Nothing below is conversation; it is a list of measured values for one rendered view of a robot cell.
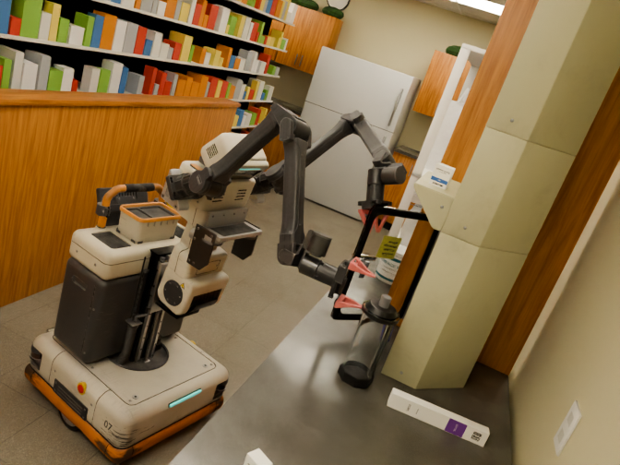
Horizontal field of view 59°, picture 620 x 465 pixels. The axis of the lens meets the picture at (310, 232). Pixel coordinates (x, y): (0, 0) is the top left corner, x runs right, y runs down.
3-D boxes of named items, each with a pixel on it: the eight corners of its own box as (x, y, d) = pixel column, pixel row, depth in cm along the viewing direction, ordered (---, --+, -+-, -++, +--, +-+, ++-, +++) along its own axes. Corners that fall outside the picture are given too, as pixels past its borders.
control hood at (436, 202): (449, 211, 178) (461, 183, 175) (440, 232, 148) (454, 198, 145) (416, 198, 181) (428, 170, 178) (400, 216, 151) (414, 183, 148)
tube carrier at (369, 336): (378, 376, 158) (405, 314, 151) (364, 391, 149) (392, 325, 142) (347, 358, 162) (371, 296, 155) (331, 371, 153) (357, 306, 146)
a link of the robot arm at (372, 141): (359, 137, 219) (347, 115, 213) (372, 129, 218) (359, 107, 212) (387, 182, 182) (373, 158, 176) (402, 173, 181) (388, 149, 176)
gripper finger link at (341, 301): (366, 295, 146) (335, 281, 148) (357, 318, 148) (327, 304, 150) (372, 288, 152) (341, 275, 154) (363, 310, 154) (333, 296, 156)
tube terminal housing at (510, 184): (466, 363, 187) (567, 151, 163) (460, 411, 157) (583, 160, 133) (399, 332, 193) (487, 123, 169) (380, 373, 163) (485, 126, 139)
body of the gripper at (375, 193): (372, 209, 183) (373, 187, 183) (392, 208, 174) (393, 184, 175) (356, 207, 179) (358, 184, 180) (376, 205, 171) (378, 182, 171)
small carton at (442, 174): (447, 187, 157) (456, 168, 155) (445, 189, 153) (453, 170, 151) (431, 181, 159) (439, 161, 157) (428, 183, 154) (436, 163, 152)
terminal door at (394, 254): (400, 320, 190) (445, 217, 178) (329, 319, 173) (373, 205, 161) (399, 319, 191) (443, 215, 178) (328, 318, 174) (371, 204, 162)
